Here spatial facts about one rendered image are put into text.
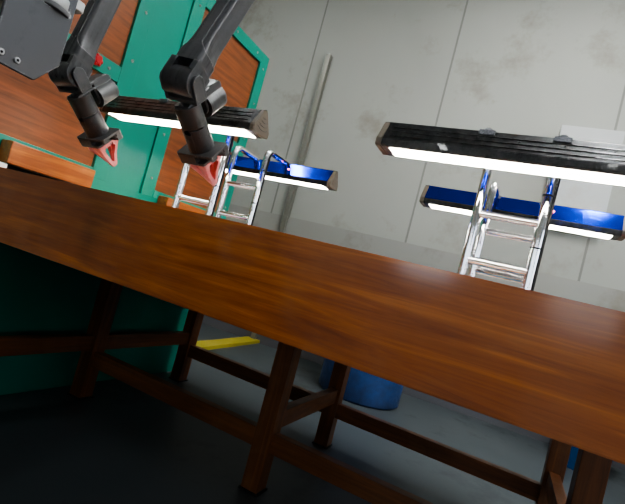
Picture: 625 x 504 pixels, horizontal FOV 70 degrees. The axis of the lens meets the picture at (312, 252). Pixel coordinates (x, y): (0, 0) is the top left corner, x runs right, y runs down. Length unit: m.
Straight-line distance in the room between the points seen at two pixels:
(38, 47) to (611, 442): 0.97
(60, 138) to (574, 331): 1.64
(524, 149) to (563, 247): 2.53
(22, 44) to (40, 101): 0.96
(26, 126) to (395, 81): 2.92
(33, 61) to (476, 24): 3.62
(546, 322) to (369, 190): 3.09
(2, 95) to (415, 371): 1.46
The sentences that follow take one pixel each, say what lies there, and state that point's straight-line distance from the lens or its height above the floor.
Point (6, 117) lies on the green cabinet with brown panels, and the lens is 1.74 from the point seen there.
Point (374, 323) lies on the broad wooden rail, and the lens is 0.72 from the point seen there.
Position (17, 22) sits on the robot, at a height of 0.95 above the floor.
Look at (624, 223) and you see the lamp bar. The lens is 1.62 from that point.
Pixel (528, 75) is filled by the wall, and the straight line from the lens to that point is 3.91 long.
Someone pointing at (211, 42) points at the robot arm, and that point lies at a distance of 1.02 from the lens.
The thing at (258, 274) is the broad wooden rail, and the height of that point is 0.68.
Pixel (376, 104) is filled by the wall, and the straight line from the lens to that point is 3.94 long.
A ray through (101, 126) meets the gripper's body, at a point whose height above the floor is 0.93.
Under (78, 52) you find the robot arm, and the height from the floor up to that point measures 1.07.
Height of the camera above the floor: 0.71
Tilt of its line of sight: 2 degrees up
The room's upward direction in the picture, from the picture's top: 15 degrees clockwise
